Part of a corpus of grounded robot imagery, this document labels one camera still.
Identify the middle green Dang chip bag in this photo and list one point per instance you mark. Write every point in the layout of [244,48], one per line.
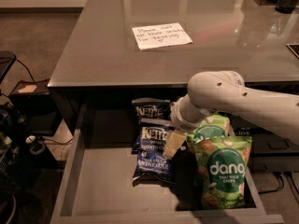
[211,127]

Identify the front green Dang chip bag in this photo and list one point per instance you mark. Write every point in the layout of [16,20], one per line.
[222,165]

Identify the blue kettle chip bag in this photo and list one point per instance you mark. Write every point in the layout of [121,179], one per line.
[151,108]
[153,136]

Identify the grey open drawer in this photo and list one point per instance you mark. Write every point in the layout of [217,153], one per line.
[98,186]

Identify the black cabinet on right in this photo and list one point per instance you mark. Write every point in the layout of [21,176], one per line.
[269,152]

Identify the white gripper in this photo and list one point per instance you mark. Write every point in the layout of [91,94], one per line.
[177,119]

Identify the black chair on left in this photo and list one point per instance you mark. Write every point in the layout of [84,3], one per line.
[7,59]

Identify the white handwritten paper note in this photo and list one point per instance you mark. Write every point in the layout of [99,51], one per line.
[162,35]

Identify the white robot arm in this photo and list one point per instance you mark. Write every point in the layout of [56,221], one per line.
[225,91]

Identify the green dang chip bag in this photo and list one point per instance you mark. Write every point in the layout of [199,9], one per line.
[211,127]
[222,165]

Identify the dark side table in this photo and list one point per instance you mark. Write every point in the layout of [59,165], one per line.
[34,100]

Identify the grey glass-top counter cabinet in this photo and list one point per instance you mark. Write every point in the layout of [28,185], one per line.
[102,66]

